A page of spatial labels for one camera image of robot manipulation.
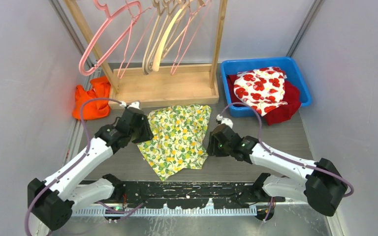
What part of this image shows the lemon print skirt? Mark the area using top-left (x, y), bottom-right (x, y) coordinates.
top-left (138, 104), bottom-right (212, 181)

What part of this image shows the thin pink wire hanger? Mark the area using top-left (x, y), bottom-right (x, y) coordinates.
top-left (170, 0), bottom-right (212, 75)

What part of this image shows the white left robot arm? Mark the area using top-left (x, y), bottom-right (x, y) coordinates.
top-left (27, 106), bottom-right (154, 231)

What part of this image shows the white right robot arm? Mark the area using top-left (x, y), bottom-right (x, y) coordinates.
top-left (207, 124), bottom-right (349, 216)

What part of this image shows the wooden hanger rack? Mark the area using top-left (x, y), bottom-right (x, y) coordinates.
top-left (65, 0), bottom-right (227, 109)

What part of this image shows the thick pink hanger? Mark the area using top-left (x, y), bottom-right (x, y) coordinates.
top-left (78, 0), bottom-right (142, 77)

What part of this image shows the orange cloth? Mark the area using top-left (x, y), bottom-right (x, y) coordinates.
top-left (72, 76), bottom-right (112, 121)

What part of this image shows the red poppy print cloth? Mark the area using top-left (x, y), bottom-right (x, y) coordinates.
top-left (233, 66), bottom-right (287, 117)

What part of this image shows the dark red cloth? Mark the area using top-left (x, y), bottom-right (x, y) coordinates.
top-left (226, 75), bottom-right (302, 126)

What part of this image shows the blue plastic bin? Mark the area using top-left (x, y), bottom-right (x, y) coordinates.
top-left (220, 57), bottom-right (312, 118)

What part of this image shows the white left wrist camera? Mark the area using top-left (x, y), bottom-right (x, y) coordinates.
top-left (120, 101), bottom-right (141, 110)

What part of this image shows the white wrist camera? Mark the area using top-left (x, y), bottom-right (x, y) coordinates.
top-left (216, 114), bottom-right (233, 128)
top-left (120, 101), bottom-right (141, 110)

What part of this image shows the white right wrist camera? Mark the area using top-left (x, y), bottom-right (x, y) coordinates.
top-left (216, 114), bottom-right (233, 128)

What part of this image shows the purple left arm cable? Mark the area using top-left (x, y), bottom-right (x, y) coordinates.
top-left (24, 97), bottom-right (126, 236)

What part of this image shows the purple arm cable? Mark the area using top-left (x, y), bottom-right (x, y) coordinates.
top-left (216, 102), bottom-right (355, 198)
top-left (24, 97), bottom-right (126, 236)

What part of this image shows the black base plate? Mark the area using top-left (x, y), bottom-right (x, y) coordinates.
top-left (102, 181), bottom-right (270, 209)

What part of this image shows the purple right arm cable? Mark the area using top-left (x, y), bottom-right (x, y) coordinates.
top-left (216, 102), bottom-right (355, 198)

